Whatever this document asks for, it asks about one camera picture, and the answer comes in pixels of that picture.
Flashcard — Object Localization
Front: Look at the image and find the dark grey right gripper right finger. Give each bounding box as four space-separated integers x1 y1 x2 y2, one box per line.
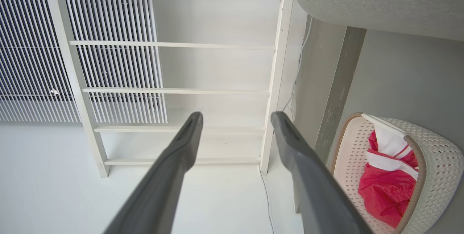
271 111 374 234

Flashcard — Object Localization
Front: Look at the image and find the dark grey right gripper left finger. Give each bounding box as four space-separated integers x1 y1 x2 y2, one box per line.
103 112 203 234

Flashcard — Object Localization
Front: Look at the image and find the white perforated laundry basket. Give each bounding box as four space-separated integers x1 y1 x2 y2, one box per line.
331 112 464 234

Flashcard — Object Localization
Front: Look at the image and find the red and white garment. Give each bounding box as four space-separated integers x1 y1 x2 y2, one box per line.
358 123 419 229

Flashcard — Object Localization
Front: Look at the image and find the thin pale cable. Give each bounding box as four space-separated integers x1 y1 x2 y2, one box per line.
259 25 313 234

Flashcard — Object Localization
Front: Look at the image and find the white slatted wall panel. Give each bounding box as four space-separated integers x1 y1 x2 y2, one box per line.
0 0 168 124

